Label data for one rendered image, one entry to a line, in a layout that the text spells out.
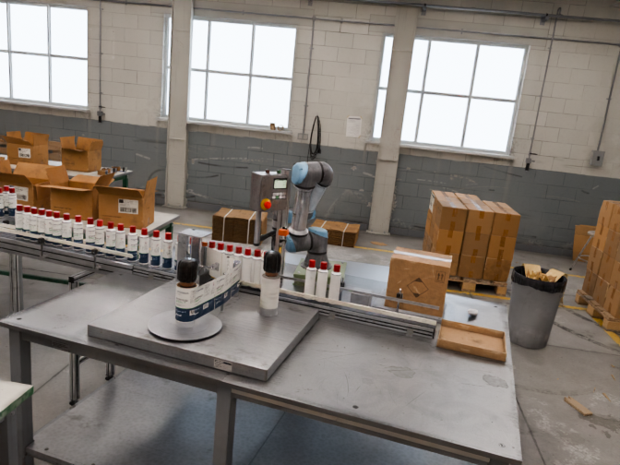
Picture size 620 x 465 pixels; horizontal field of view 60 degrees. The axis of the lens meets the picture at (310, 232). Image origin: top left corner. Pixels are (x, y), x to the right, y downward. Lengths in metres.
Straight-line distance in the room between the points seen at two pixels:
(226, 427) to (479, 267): 4.37
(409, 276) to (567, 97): 5.93
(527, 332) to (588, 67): 4.55
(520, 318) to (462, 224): 1.46
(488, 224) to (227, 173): 4.17
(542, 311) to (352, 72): 4.59
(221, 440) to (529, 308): 3.25
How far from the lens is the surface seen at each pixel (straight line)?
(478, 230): 6.03
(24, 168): 5.00
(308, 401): 2.00
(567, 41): 8.41
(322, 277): 2.69
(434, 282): 2.81
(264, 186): 2.72
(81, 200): 4.50
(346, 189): 8.17
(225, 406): 2.17
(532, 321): 4.93
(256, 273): 2.81
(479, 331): 2.81
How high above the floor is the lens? 1.87
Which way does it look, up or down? 14 degrees down
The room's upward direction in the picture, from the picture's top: 6 degrees clockwise
